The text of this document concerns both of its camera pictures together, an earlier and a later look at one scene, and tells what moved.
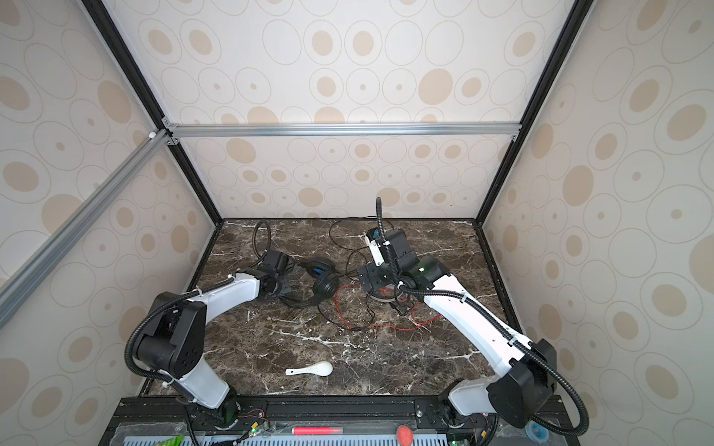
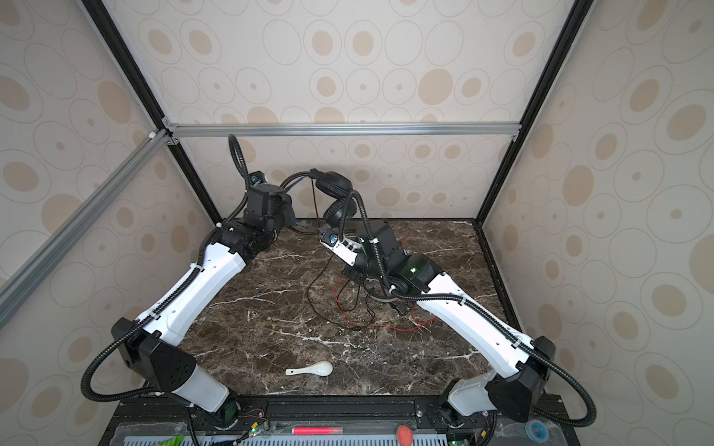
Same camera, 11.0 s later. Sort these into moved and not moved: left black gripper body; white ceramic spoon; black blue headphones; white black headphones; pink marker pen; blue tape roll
Moved: black blue headphones; left black gripper body
Not moved: white ceramic spoon; blue tape roll; pink marker pen; white black headphones
